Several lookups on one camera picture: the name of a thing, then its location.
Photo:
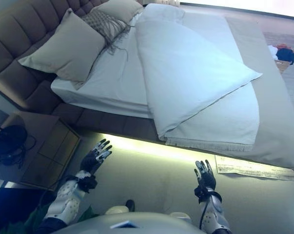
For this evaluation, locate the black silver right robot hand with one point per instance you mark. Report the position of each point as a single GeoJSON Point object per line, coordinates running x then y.
{"type": "Point", "coordinates": [206, 179]}

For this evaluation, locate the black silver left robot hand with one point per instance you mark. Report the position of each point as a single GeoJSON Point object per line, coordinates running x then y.
{"type": "Point", "coordinates": [89, 159]}

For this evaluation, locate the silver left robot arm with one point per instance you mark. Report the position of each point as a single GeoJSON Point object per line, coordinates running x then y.
{"type": "Point", "coordinates": [66, 200]}

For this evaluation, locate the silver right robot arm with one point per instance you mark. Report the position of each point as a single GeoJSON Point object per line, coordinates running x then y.
{"type": "Point", "coordinates": [213, 214]}

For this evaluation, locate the wooden nightstand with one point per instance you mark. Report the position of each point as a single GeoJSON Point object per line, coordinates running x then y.
{"type": "Point", "coordinates": [54, 151]}

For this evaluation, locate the white printed paper sheet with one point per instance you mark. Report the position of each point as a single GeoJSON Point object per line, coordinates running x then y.
{"type": "Point", "coordinates": [254, 169]}

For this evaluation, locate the grey left robot leg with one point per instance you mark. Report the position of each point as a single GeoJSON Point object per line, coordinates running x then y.
{"type": "Point", "coordinates": [118, 209]}

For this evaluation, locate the grey robot torso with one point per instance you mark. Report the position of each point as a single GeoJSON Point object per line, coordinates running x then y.
{"type": "Point", "coordinates": [127, 223]}

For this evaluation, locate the white fitted sheet mattress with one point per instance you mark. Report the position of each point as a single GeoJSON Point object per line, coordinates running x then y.
{"type": "Point", "coordinates": [112, 80]}

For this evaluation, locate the large beige pillow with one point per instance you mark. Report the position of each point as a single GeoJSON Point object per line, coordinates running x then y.
{"type": "Point", "coordinates": [64, 53]}

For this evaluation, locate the cardboard box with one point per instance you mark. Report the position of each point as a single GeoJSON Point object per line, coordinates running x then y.
{"type": "Point", "coordinates": [284, 65]}

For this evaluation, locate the grey woven fringed pillow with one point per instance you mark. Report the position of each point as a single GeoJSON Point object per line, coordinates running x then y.
{"type": "Point", "coordinates": [100, 22]}

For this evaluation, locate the brown upholstered headboard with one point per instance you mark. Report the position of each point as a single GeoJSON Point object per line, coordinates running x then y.
{"type": "Point", "coordinates": [15, 36]}

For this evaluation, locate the white garment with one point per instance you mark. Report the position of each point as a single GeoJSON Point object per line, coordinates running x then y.
{"type": "Point", "coordinates": [272, 51]}

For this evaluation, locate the dark blue garment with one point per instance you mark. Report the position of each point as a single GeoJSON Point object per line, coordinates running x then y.
{"type": "Point", "coordinates": [287, 56]}

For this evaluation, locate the red garment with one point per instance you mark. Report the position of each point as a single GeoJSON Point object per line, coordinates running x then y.
{"type": "Point", "coordinates": [282, 45]}

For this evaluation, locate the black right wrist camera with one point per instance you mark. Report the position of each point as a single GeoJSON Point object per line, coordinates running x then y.
{"type": "Point", "coordinates": [201, 191]}

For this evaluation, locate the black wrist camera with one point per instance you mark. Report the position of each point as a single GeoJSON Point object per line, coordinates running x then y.
{"type": "Point", "coordinates": [88, 183]}
{"type": "Point", "coordinates": [201, 191]}

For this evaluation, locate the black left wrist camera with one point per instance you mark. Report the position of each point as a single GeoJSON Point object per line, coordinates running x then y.
{"type": "Point", "coordinates": [88, 183]}

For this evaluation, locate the brown upholstered bed frame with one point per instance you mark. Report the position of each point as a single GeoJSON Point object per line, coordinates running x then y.
{"type": "Point", "coordinates": [112, 124]}

